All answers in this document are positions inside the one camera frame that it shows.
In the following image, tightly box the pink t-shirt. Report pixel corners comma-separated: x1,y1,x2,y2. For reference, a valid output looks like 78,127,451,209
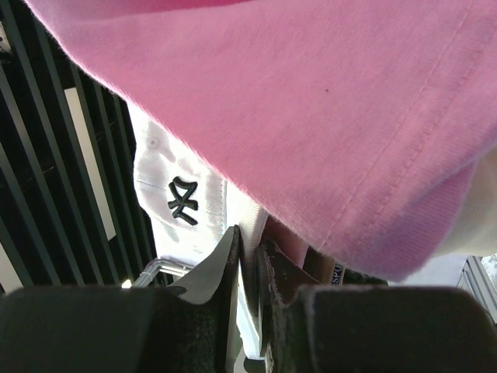
28,1,496,281

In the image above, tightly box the dark green cap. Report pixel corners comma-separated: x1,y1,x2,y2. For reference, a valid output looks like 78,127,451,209
342,268,388,286

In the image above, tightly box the aluminium rail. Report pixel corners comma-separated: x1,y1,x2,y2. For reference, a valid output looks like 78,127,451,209
131,258,194,288

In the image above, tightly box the white cap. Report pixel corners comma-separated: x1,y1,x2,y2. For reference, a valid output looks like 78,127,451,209
127,103,268,360

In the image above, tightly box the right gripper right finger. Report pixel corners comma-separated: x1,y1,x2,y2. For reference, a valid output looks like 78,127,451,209
256,239,496,372

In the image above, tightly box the pink baseball cap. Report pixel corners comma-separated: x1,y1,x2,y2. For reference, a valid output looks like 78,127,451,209
264,216,309,268

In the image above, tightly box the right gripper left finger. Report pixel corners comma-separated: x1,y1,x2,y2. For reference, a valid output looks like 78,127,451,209
1,226,241,372

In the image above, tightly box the khaki hat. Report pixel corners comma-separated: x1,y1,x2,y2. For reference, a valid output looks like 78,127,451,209
303,248,344,286

